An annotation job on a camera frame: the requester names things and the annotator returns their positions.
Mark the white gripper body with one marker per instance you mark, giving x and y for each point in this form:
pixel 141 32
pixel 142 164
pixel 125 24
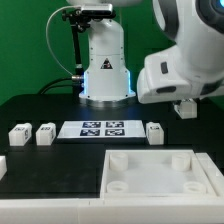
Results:
pixel 159 81

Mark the black camera on stand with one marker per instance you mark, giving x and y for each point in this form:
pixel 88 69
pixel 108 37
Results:
pixel 79 19

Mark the white square tabletop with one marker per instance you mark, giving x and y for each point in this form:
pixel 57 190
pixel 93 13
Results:
pixel 153 173

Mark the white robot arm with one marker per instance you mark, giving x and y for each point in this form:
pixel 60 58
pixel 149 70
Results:
pixel 192 68

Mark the white plate with AprilTags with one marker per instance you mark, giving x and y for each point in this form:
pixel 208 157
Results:
pixel 102 129

